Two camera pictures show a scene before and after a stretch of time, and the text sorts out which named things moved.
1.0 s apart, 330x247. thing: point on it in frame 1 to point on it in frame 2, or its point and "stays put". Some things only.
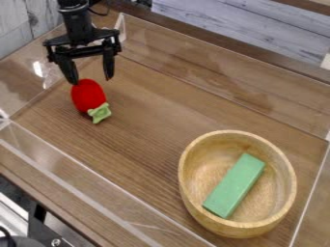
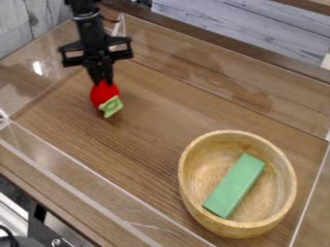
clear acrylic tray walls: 200,144 stays put
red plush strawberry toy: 91,98 to 104,96
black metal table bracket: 37,230 stays put
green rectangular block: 234,185 stays put
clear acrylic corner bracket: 120,26 stays put
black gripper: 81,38 to 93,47
